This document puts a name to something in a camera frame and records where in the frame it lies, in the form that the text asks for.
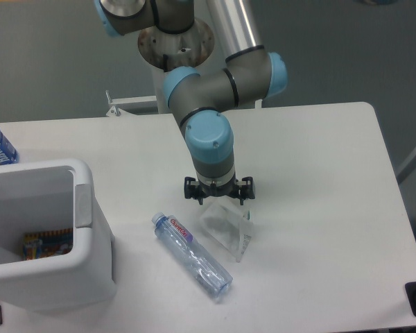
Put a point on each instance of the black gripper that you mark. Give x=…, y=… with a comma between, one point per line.
x=226, y=185

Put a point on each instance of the white plastic wrapper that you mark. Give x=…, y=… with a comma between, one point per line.
x=230, y=224

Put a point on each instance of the clear plastic bottle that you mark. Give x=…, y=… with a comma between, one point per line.
x=192, y=255

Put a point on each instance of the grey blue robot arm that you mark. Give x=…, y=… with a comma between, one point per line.
x=207, y=71

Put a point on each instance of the white plastic trash can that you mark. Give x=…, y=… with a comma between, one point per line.
x=45, y=196

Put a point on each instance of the colourful snack wrapper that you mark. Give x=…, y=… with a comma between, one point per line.
x=37, y=245

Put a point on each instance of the white metal frame bracket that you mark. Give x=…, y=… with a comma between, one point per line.
x=142, y=105

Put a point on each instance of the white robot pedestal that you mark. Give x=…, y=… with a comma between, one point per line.
x=165, y=52

